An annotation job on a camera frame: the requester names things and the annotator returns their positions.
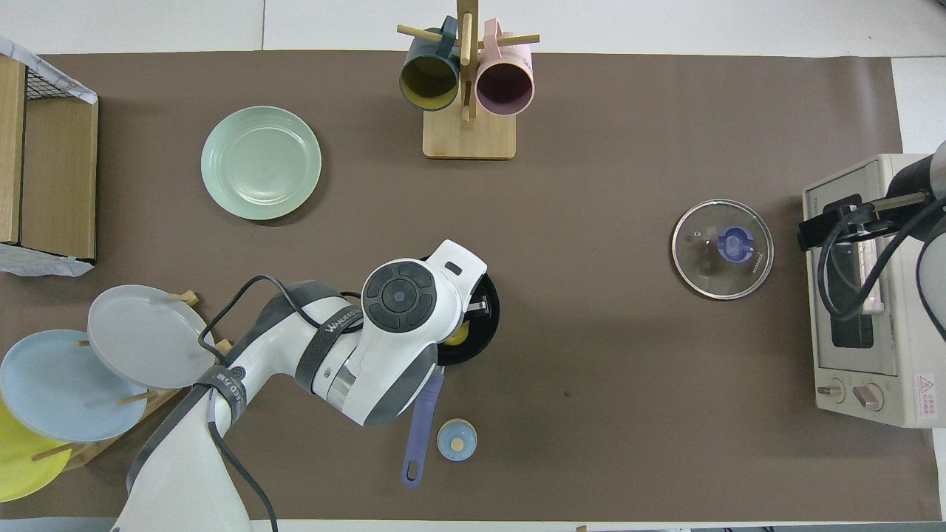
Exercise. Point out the brown table mat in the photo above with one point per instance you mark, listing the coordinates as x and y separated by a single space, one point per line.
628 406

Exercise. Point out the mint green plate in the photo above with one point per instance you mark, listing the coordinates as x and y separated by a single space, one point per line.
261 162

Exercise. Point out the wooden plate rack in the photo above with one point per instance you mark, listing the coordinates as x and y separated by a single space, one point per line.
137 398

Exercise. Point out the dark blue mug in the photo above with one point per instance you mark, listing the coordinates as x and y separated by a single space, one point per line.
429 81

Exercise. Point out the wooden mug tree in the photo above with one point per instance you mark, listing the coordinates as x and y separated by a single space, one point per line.
469 137

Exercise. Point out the pink ribbed mug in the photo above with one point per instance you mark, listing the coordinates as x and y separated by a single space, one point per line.
505 89

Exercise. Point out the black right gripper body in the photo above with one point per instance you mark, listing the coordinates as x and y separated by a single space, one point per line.
913 181

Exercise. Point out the yellow potato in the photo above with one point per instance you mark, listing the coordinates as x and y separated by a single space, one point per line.
458 336

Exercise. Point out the glass pot lid blue knob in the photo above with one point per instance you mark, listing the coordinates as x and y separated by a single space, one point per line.
720 251

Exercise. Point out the grey plate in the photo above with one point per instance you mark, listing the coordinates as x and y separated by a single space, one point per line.
140 332

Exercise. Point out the yellow plate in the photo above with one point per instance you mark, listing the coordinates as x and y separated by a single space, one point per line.
18 465

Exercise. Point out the white checkered cloth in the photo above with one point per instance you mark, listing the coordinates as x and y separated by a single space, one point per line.
44 262
55 74

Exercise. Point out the light blue plate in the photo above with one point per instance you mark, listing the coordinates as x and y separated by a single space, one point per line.
59 391

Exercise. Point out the cream toaster oven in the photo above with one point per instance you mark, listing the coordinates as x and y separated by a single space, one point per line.
905 384

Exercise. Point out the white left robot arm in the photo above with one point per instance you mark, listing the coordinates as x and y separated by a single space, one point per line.
384 347

